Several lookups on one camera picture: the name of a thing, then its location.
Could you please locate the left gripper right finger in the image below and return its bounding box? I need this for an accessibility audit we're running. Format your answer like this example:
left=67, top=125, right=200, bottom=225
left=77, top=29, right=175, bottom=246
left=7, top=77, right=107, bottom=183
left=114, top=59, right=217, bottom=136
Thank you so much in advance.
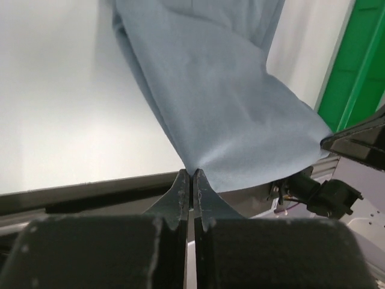
left=192, top=170, right=377, bottom=288

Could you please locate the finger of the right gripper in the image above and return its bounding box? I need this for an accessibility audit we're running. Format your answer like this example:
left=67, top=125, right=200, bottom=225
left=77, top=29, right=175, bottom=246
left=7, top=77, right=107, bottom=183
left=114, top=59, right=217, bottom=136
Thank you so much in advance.
left=321, top=107, right=384, bottom=172

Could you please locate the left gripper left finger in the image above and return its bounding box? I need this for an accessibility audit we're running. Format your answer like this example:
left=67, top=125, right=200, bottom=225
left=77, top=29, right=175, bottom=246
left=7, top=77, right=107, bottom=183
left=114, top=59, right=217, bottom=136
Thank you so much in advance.
left=1, top=170, right=189, bottom=288

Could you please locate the grey-blue t shirt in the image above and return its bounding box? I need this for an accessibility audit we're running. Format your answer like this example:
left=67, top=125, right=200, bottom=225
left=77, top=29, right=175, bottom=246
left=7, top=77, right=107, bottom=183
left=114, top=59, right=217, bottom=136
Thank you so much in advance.
left=112, top=0, right=331, bottom=193

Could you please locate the green plastic tray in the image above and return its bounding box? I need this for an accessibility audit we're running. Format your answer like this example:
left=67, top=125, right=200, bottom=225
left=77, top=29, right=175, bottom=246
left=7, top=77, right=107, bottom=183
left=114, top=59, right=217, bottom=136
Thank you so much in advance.
left=318, top=1, right=384, bottom=132

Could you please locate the aluminium frame rail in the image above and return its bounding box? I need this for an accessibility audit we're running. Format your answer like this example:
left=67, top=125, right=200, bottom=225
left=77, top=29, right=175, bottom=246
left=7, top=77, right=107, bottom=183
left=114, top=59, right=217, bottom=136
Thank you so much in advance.
left=311, top=154, right=340, bottom=179

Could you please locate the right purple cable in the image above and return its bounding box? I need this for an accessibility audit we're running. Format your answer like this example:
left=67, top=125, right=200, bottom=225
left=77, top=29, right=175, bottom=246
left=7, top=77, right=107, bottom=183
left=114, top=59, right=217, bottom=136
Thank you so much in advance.
left=275, top=203, right=304, bottom=216

